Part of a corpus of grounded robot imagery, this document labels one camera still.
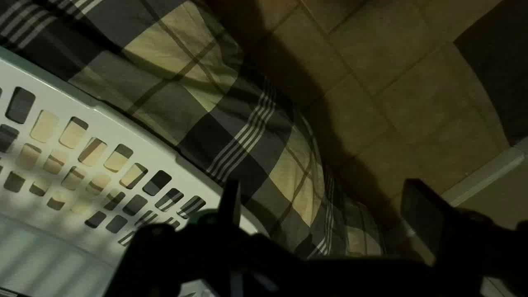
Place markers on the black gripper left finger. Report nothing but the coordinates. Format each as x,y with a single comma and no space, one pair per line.
229,204

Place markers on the plaid beige black comforter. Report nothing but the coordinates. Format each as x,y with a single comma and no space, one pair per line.
171,66

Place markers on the white plastic laundry basket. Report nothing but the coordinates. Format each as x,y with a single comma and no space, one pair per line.
76,181

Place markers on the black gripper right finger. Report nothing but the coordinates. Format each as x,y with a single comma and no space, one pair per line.
425,211

